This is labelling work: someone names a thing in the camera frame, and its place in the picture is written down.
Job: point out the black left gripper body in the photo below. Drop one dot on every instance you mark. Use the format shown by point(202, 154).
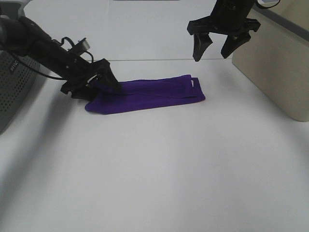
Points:
point(72, 68)

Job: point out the purple towel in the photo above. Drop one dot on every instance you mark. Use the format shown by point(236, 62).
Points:
point(146, 94)

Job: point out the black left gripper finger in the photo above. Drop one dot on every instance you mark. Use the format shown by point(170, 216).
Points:
point(107, 78)
point(84, 91)

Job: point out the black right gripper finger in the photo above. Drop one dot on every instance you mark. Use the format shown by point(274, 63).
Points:
point(234, 42)
point(202, 41)

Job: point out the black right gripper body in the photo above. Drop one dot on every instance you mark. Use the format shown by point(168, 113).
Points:
point(228, 17)

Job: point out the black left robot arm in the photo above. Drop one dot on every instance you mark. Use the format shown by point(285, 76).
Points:
point(24, 38)

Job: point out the grey perforated laundry basket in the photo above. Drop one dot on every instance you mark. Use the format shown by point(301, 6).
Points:
point(16, 80)

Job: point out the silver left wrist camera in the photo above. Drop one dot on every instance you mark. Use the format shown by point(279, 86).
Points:
point(81, 47)

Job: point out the beige storage bin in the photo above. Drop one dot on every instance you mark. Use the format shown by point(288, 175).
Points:
point(276, 59)

